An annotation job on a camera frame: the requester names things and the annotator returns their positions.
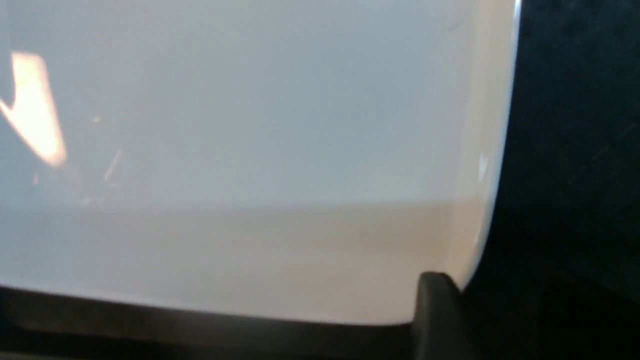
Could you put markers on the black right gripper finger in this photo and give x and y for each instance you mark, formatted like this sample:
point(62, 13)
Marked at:
point(439, 328)

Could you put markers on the large white square plate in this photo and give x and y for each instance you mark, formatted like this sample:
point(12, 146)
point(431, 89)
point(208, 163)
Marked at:
point(296, 160)

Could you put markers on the black serving tray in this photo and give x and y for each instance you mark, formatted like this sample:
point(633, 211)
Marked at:
point(567, 201)

